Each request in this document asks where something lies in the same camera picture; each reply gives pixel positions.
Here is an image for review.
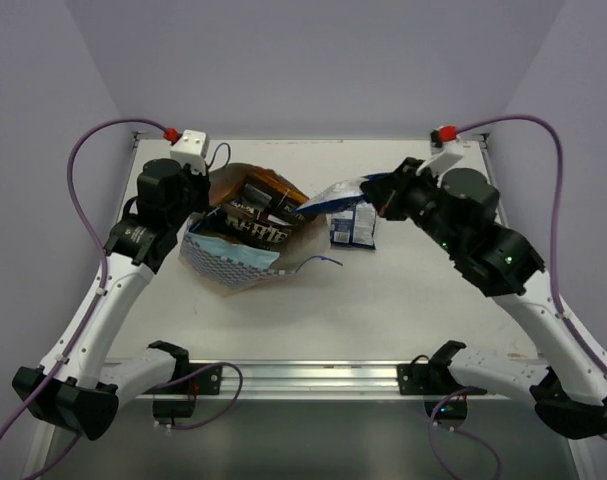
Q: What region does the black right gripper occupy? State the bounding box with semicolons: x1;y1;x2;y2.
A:
361;157;465;257

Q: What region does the blue white snack bag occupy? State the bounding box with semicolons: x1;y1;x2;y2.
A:
294;172;394;215

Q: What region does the dark blue snack bag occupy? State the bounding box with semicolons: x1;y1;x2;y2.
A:
330;203;377;250

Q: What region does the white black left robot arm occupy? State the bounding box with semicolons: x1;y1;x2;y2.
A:
12;158;210;440

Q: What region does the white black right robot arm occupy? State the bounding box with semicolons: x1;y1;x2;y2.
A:
361;158;607;440

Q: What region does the orange brown snack bag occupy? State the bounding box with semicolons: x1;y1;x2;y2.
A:
209;163;314;223

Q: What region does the dark brown chips bag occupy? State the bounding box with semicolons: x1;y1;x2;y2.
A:
241;182;306;225

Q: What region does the brown kettle chips bag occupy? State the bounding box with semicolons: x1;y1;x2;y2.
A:
223;209;303;250

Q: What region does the light blue snack bag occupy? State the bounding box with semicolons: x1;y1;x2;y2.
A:
181;232;280;287

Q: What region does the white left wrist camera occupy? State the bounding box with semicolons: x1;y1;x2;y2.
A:
163;128;210;175

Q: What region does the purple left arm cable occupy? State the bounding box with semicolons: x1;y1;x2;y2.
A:
0;117;244;474

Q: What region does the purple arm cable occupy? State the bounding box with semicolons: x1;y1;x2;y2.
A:
427;114;607;480
0;117;244;474

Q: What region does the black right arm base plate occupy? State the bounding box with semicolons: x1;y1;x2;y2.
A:
397;363;487;420

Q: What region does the aluminium mounting rail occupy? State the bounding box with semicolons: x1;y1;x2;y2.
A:
127;357;574;401

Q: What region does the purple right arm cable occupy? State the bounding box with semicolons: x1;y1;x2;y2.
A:
427;114;607;480

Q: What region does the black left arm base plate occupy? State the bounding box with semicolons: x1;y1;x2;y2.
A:
152;363;223;424

